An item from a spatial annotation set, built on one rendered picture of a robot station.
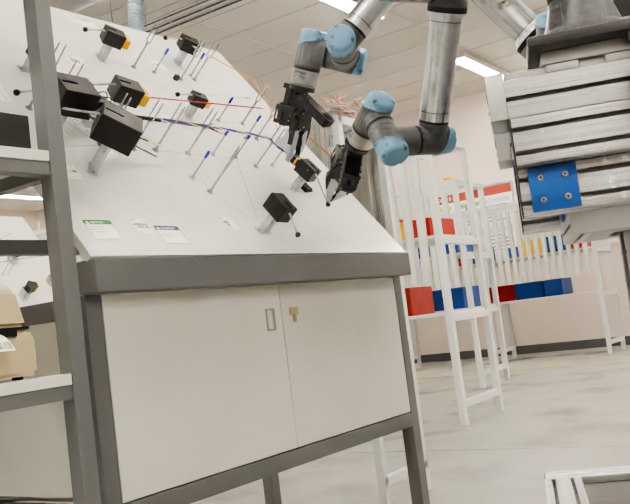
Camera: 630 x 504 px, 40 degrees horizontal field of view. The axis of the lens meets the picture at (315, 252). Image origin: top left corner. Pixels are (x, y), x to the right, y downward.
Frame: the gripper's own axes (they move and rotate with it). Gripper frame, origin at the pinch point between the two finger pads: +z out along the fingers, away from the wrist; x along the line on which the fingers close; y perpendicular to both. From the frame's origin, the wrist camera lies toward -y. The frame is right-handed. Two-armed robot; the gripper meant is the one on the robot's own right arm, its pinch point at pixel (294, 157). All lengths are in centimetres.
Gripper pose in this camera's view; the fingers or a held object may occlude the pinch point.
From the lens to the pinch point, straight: 243.0
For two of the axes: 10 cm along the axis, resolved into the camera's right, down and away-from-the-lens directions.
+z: -2.1, 9.4, 2.5
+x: -4.8, 1.2, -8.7
